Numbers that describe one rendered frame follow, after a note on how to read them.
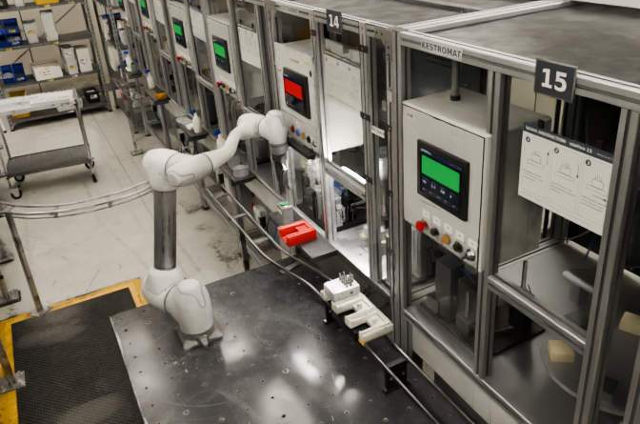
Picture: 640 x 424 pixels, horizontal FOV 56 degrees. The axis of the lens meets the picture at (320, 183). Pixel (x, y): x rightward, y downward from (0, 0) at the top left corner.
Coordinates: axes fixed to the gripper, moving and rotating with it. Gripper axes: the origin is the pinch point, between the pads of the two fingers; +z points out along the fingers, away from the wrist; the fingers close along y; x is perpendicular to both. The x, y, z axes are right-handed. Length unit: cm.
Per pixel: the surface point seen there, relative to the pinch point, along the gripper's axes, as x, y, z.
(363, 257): -17, -50, 21
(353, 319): 8, -84, 24
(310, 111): -9, -20, -45
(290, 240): 7.2, -21.7, 17.5
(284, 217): 2.3, -3.7, 14.4
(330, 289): 9, -66, 19
